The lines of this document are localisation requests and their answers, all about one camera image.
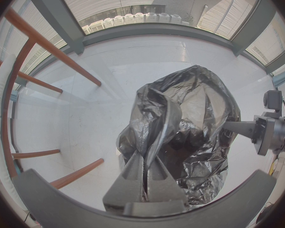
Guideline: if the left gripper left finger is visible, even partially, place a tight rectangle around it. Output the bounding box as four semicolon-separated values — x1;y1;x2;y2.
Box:
103;150;146;214

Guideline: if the black plastic bag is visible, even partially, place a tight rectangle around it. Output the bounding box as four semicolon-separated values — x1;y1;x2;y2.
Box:
116;65;241;207

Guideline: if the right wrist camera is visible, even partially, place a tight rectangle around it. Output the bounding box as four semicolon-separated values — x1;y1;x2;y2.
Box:
254;90;283;119

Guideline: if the white cushioned wooden chair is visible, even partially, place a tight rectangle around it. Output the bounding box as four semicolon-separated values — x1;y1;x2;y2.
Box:
0;7;105;190

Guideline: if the window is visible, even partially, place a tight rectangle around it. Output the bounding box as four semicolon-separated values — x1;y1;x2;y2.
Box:
0;0;285;80

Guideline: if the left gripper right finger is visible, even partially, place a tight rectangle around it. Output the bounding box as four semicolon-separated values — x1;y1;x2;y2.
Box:
147;155;190;208

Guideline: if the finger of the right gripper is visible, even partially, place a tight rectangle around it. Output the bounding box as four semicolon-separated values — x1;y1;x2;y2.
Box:
224;121;256;140

